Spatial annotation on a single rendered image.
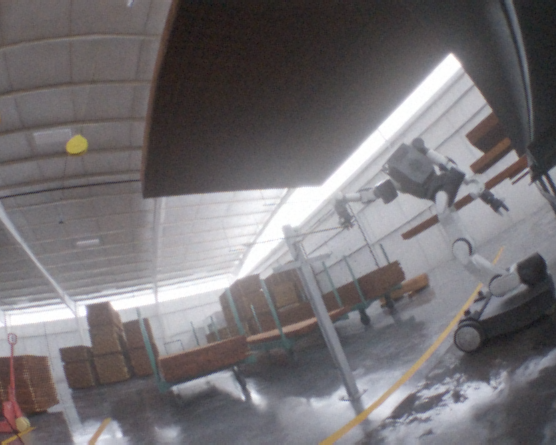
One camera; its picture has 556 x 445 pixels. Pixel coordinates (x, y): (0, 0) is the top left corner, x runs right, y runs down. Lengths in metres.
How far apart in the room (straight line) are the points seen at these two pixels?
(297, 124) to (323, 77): 0.05
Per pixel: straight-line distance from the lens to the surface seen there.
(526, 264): 1.72
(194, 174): 0.24
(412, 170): 1.75
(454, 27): 0.21
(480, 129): 0.60
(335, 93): 0.22
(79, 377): 10.82
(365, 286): 4.35
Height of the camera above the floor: 0.71
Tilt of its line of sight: 20 degrees up
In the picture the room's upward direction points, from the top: 22 degrees counter-clockwise
